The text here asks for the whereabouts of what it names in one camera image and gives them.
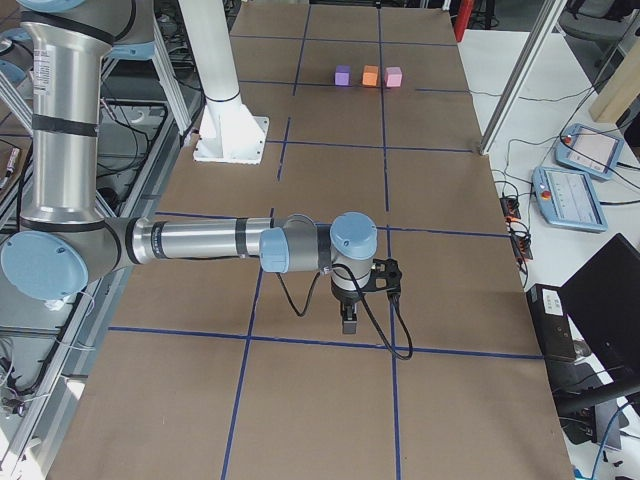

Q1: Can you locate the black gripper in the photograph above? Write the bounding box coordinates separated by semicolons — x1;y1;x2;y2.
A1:
336;291;360;335

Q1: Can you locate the orange foam cube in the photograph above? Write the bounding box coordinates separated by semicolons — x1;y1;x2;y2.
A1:
361;65;379;88

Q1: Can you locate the black orange power strip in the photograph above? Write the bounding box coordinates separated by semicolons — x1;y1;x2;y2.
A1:
499;195;533;264

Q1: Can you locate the black desktop computer box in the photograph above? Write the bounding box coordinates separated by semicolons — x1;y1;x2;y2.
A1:
526;284;576;362

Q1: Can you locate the purple foam cube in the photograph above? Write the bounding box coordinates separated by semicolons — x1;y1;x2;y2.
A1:
334;65;351;86

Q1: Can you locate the pink foam cube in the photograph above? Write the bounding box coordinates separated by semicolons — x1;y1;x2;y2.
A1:
384;66;403;88

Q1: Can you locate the near blue teach pendant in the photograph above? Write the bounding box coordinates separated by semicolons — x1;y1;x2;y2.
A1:
531;166;608;233

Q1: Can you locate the blue teach pendant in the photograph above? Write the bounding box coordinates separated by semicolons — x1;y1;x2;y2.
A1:
531;166;608;233
555;123;623;181

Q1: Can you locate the black computer monitor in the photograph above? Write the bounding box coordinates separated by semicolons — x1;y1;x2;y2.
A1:
560;233;639;380

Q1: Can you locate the far blue teach pendant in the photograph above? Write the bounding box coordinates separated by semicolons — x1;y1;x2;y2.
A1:
555;123;623;181

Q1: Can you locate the red cylinder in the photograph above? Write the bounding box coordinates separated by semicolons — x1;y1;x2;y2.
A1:
454;0;475;43

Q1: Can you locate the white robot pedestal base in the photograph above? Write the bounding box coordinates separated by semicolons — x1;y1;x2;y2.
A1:
179;0;269;165

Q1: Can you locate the aluminium frame rail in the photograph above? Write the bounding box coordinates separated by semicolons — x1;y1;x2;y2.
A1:
1;99;182;479

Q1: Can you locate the blue network cable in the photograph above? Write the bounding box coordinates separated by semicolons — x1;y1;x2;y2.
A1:
587;399;631;480

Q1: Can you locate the black pendant cable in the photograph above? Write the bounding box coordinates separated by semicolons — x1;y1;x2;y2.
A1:
469;49;640;206

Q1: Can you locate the aluminium frame post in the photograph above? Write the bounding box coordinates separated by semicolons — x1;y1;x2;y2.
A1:
479;0;566;155

